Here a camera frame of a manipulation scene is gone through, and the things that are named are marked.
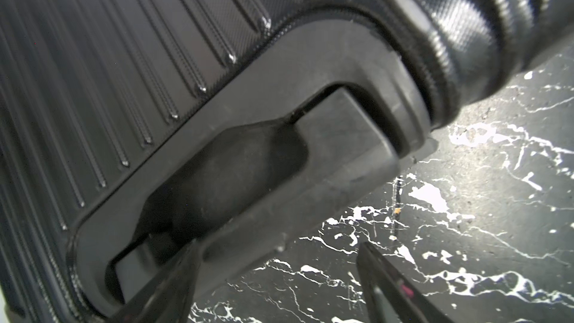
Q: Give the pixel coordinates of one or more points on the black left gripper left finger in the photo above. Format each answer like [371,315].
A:
[168,297]

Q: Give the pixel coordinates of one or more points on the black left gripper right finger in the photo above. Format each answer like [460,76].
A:
[389,296]

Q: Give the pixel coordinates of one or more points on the black hard-shell suitcase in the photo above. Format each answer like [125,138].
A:
[130,128]

